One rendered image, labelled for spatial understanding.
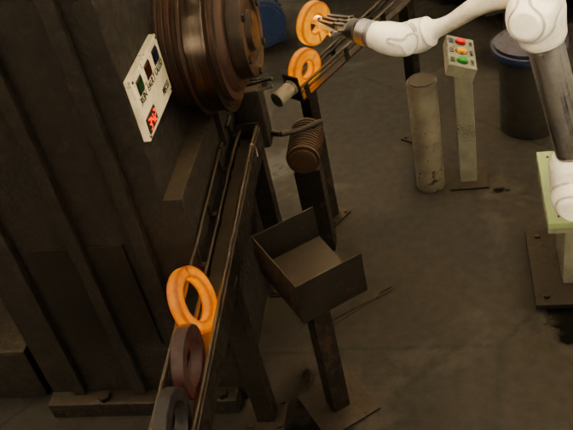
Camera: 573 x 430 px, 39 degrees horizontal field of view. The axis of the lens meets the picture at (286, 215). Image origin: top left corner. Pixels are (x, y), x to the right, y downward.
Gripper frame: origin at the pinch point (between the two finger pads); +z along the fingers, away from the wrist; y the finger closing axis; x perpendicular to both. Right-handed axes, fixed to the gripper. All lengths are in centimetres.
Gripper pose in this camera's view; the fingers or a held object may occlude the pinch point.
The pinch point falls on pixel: (313, 19)
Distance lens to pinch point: 290.7
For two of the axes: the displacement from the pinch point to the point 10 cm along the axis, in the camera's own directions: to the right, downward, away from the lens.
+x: -1.5, -7.5, -6.4
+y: 6.5, -5.6, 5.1
